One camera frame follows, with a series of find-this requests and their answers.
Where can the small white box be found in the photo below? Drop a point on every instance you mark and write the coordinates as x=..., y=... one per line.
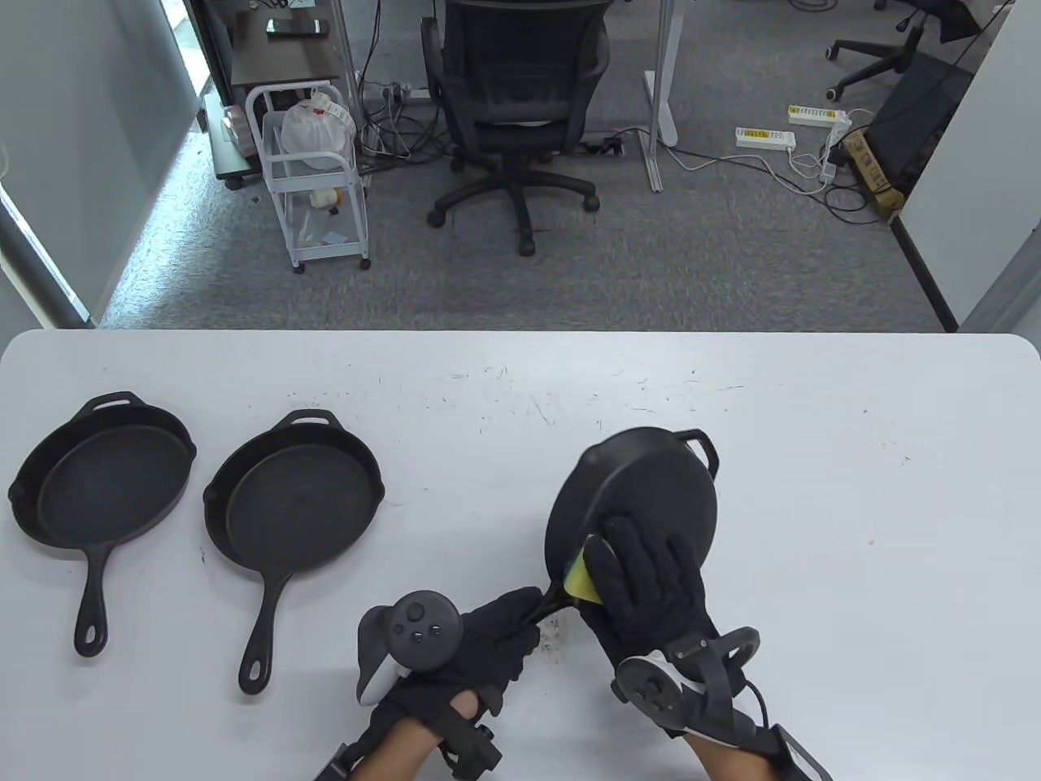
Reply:
x=234, y=130

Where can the person's right forearm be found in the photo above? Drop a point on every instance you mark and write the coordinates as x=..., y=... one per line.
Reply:
x=732, y=761

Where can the black flat monitor panel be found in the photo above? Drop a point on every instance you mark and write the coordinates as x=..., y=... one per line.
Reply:
x=919, y=122

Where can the dark brown cabinet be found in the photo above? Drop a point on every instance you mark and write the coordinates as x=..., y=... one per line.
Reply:
x=276, y=57

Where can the black power strip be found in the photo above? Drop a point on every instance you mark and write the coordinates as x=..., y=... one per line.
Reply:
x=603, y=146

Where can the black swivel office chair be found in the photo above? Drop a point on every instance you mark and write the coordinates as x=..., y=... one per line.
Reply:
x=874, y=53

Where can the black phone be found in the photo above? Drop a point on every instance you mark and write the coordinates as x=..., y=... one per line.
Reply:
x=297, y=27

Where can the brown cardboard box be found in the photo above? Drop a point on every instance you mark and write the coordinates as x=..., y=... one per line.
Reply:
x=874, y=171

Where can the small white orange bottle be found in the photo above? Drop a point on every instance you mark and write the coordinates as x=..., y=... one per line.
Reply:
x=324, y=198

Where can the person's left hand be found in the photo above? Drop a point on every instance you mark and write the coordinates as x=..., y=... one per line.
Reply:
x=496, y=643

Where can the white power strip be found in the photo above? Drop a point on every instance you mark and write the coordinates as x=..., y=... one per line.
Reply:
x=764, y=137
x=407, y=91
x=817, y=116

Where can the person's left forearm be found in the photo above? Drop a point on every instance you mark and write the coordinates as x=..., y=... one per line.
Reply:
x=402, y=748

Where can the scattered dark crumbs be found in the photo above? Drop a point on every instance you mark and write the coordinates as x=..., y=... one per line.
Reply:
x=553, y=634

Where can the black cast iron frying pan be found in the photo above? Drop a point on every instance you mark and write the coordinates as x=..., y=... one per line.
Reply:
x=106, y=488
x=293, y=512
x=642, y=480

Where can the person's right hand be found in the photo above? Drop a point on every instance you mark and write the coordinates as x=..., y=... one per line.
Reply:
x=651, y=594

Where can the black mesh office chair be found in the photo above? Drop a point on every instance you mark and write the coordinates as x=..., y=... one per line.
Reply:
x=520, y=73

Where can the yellow green sponge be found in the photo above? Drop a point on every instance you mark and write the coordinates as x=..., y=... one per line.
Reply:
x=579, y=579

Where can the white desk leg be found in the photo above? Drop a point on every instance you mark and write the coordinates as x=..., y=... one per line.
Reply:
x=663, y=81

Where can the grey metal desk leg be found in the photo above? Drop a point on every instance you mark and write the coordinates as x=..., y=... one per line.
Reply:
x=346, y=65

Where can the white plastic bag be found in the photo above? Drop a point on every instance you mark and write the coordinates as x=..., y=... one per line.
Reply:
x=313, y=130

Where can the white rolling cart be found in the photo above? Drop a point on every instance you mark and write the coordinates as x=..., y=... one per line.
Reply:
x=325, y=228

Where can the black white tracking controller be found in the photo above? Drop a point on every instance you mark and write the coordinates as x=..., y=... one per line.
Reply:
x=419, y=630
x=651, y=691

